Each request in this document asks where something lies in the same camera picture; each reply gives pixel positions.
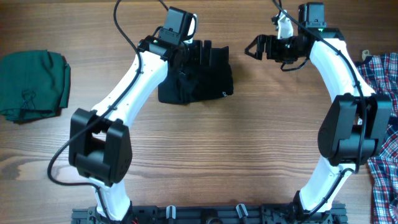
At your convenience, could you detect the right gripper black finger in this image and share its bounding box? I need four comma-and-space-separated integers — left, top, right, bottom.
247, 51, 264, 60
244, 34, 267, 53

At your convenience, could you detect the black t-shirt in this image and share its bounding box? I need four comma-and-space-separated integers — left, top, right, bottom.
158, 46, 234, 105

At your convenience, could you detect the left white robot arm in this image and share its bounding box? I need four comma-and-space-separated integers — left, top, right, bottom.
68, 7, 198, 223

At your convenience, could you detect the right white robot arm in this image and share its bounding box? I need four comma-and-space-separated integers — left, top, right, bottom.
244, 1, 392, 223

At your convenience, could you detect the plaid red blue shirt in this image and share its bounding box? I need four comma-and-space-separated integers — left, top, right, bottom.
356, 52, 397, 223

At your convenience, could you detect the folded green garment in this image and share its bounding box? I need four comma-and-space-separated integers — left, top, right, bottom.
1, 50, 71, 123

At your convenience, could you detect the black mounting rail base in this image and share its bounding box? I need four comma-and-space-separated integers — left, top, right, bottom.
71, 203, 348, 224

